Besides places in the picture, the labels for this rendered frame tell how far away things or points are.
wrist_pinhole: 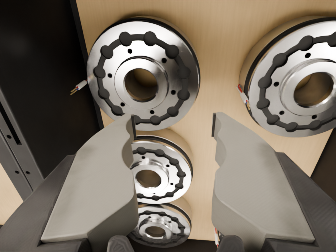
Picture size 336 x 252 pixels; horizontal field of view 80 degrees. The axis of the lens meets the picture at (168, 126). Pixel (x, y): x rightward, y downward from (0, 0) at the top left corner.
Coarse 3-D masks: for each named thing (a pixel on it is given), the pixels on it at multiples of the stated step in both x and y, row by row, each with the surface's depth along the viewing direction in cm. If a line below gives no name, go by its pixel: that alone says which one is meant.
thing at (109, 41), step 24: (120, 24) 16; (144, 24) 15; (96, 48) 17; (120, 48) 17; (144, 48) 16; (168, 48) 17; (96, 72) 18; (168, 72) 17; (192, 72) 17; (96, 96) 19; (168, 96) 18; (192, 96) 18; (144, 120) 20; (168, 120) 20
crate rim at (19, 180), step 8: (0, 136) 14; (0, 144) 14; (8, 144) 14; (0, 152) 14; (8, 152) 14; (0, 160) 15; (8, 160) 15; (16, 160) 15; (8, 168) 15; (16, 168) 15; (8, 176) 16; (16, 176) 16; (24, 176) 16; (16, 184) 16; (24, 184) 16; (24, 192) 17
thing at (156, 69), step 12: (132, 60) 16; (144, 60) 16; (120, 72) 17; (156, 72) 17; (120, 84) 18; (168, 84) 18; (120, 96) 18; (132, 96) 18; (156, 96) 18; (144, 108) 19
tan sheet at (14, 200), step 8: (0, 168) 30; (0, 176) 31; (0, 184) 32; (8, 184) 32; (0, 192) 34; (8, 192) 33; (16, 192) 33; (0, 200) 35; (8, 200) 34; (16, 200) 34; (0, 208) 36; (8, 208) 36; (16, 208) 36; (0, 216) 37; (8, 216) 37; (0, 224) 39
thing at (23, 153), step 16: (0, 80) 12; (0, 96) 12; (0, 112) 13; (16, 112) 13; (0, 128) 13; (16, 128) 13; (16, 144) 14; (32, 144) 14; (32, 160) 15; (32, 176) 16
